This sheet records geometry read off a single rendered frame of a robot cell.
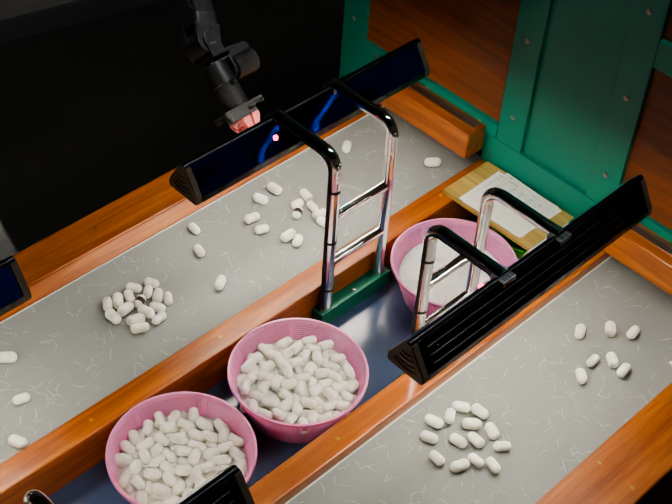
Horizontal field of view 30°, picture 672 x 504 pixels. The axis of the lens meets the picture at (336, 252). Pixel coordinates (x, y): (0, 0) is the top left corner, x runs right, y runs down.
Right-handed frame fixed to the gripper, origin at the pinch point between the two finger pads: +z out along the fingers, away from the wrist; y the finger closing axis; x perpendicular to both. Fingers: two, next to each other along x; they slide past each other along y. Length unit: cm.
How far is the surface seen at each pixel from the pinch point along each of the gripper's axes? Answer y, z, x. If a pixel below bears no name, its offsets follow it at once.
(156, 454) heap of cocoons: -62, 39, -19
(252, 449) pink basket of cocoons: -50, 47, -28
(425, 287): -13, 38, -47
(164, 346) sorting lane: -45, 25, -7
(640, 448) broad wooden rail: 2, 83, -59
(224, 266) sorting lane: -22.3, 18.3, -0.7
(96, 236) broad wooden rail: -38.1, -0.2, 11.6
